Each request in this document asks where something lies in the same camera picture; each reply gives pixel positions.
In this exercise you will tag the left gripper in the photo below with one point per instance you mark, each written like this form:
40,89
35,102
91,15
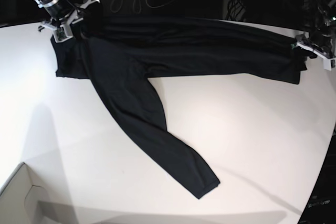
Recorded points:
319,44

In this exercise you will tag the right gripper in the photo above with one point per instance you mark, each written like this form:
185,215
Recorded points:
64,14

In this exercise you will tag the black t-shirt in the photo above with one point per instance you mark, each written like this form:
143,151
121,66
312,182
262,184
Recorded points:
119,55

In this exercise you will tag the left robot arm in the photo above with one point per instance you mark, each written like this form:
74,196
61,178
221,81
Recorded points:
323,16

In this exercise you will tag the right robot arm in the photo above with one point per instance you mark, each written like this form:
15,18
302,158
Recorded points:
63,14

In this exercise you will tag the white cardboard box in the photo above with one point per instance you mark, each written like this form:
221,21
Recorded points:
24,202

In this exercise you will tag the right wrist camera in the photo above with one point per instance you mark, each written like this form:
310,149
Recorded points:
60,35

